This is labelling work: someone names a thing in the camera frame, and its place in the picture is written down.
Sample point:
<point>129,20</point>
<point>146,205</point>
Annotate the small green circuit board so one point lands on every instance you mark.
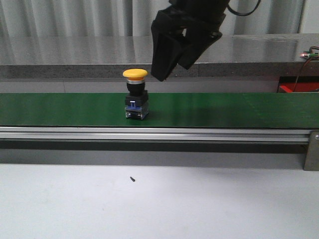
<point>308,55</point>

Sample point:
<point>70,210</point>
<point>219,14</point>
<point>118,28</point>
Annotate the red plastic tray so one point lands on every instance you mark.
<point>298,88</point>

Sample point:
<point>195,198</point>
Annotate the metal conveyor support bracket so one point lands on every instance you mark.
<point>312,156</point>

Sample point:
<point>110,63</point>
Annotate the grey stone counter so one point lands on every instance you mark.
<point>106,57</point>

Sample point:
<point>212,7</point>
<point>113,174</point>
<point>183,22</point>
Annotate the white curtain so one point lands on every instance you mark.
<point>19,18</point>

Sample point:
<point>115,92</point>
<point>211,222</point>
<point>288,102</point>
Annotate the yellow mushroom push button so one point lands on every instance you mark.
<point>136,101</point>

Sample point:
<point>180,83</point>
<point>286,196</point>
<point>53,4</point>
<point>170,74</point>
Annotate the green conveyor belt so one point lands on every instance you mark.
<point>212,110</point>

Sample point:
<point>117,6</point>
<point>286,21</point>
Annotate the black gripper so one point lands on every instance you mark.
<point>202,20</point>

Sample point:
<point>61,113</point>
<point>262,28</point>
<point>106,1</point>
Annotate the aluminium conveyor frame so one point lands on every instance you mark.
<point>144,133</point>

